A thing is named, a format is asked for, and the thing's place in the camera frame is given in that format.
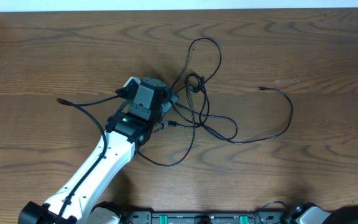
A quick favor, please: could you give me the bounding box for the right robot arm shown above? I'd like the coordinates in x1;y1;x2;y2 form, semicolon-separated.
282;203;358;224

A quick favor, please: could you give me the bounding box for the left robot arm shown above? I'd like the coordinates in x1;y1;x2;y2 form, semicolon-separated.
18;77;178;224

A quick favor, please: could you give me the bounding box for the left camera cable black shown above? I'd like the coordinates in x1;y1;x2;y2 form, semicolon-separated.
53;96;117;223

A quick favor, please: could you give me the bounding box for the black USB cable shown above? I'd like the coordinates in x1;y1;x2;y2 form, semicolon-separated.
137;37;294;167

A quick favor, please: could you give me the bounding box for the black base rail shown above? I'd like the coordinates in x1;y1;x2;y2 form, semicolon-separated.
85;200;295;224

